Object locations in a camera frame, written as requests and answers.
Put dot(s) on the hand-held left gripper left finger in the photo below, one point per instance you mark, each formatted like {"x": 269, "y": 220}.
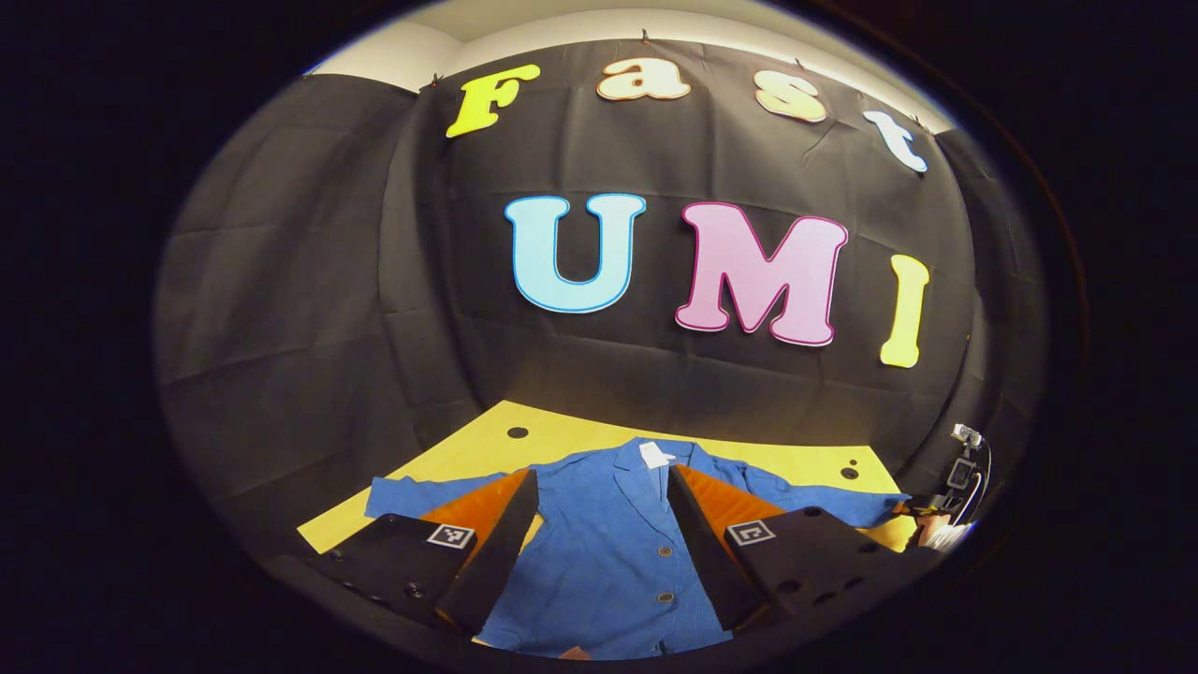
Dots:
{"x": 496, "y": 562}

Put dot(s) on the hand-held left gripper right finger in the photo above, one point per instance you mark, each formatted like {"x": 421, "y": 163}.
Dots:
{"x": 702, "y": 552}

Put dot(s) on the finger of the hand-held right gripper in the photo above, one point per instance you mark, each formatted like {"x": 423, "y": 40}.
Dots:
{"x": 922, "y": 508}

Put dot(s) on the blue button jacket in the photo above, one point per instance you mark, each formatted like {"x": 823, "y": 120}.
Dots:
{"x": 608, "y": 562}

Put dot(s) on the black backdrop cloth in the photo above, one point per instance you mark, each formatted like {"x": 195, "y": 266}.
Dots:
{"x": 374, "y": 281}

